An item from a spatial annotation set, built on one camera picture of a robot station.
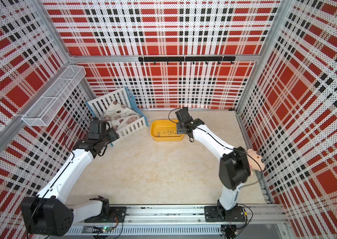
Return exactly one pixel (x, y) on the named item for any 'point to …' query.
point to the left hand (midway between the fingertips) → (113, 134)
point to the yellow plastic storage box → (165, 130)
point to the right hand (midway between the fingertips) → (189, 125)
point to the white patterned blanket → (119, 115)
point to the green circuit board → (104, 229)
